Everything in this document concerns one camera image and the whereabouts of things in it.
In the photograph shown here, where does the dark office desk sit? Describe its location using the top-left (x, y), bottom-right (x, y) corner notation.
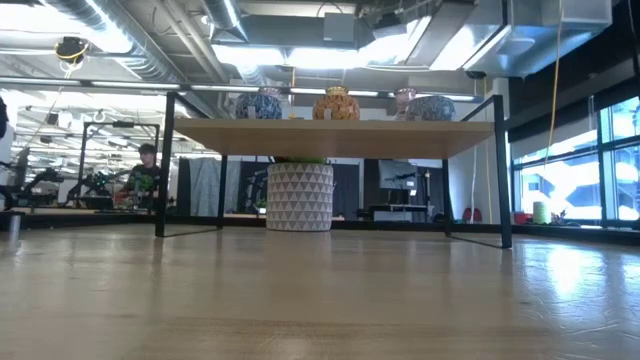
top-left (357, 202), bottom-right (430, 224)

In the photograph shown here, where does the grey fabric partition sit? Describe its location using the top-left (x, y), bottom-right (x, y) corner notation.
top-left (177, 157), bottom-right (242, 217)

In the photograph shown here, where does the orange patterned candle tin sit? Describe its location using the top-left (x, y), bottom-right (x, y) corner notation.
top-left (311, 92), bottom-right (362, 122)

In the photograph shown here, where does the black and yellow cable reel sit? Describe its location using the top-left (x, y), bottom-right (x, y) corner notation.
top-left (53, 35), bottom-right (91, 65)

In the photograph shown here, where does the blue patterned candle tin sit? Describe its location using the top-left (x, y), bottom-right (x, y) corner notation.
top-left (405, 94), bottom-right (457, 122)

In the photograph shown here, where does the person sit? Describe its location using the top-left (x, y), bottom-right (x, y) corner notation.
top-left (123, 142), bottom-right (162, 210)
top-left (0, 97), bottom-right (15, 174)

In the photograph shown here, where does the yellow cable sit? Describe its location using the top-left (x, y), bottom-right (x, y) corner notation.
top-left (542, 0), bottom-right (565, 169)

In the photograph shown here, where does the light green spool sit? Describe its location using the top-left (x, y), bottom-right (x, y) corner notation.
top-left (531, 200), bottom-right (552, 226)

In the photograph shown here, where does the white candle front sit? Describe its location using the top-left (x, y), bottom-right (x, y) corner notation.
top-left (234, 88), bottom-right (284, 121)

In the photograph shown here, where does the succulent in triangle-patterned pot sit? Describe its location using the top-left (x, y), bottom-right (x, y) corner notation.
top-left (265, 156), bottom-right (335, 233)

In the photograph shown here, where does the dark computer monitor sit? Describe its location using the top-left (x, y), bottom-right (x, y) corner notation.
top-left (377, 159), bottom-right (419, 191)

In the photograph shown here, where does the wooden shelf with black legs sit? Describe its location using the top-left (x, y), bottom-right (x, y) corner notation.
top-left (153, 91), bottom-right (515, 250)

